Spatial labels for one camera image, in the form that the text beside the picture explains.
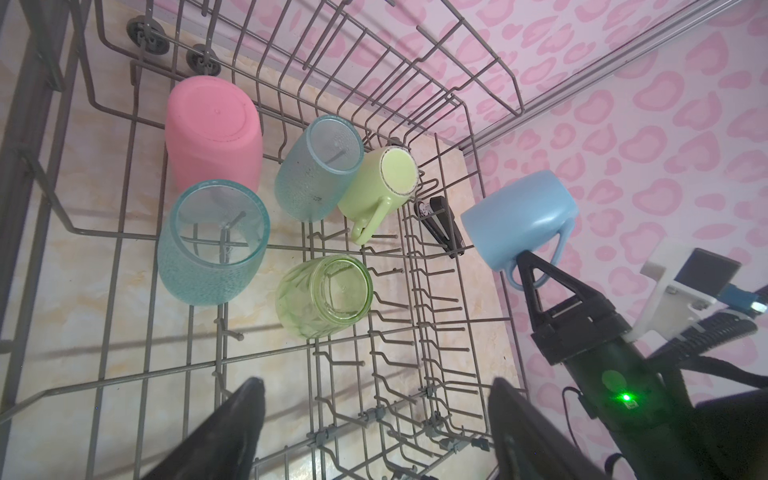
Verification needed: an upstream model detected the green transparent glass cup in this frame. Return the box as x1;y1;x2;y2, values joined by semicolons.
276;255;374;339

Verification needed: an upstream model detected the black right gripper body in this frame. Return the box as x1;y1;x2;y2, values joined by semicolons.
530;293;708;479

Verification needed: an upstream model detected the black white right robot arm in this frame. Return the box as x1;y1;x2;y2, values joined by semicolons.
516;245;767;479

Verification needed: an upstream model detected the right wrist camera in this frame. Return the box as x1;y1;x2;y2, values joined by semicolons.
623;240;767;342

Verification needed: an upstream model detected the grey wire dish rack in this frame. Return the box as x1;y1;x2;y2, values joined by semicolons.
1;1;522;479

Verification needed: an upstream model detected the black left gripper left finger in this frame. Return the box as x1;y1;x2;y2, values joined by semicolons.
145;377;266;479

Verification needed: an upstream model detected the black stapler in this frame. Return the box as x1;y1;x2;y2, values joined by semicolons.
414;195;465;258

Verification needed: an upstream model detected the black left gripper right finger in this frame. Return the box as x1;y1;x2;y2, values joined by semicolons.
488;377;606;479

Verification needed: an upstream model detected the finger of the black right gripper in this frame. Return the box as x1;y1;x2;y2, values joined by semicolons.
517;251;591;327

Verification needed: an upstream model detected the teal textured plastic cup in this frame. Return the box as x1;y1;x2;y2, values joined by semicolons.
274;115;364;223

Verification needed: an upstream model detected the blue handled white mug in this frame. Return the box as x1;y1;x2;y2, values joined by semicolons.
460;170;579;291

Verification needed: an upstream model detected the cream green-handled mug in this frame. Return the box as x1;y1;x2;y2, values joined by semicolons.
338;146;419;245

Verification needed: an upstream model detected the pink plastic cup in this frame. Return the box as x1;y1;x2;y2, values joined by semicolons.
165;76;263;192

